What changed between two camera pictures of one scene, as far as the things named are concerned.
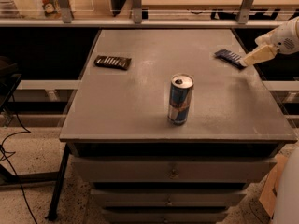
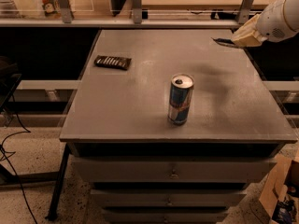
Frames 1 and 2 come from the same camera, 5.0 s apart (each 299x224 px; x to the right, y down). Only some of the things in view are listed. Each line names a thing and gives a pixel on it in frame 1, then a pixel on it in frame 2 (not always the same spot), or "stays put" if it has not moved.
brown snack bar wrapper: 112,62 stays put
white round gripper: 286,39 → 273,21
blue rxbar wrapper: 230,58 → 225,42
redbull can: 181,87 stays put
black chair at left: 8,79 stays put
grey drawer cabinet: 162,131 stays put
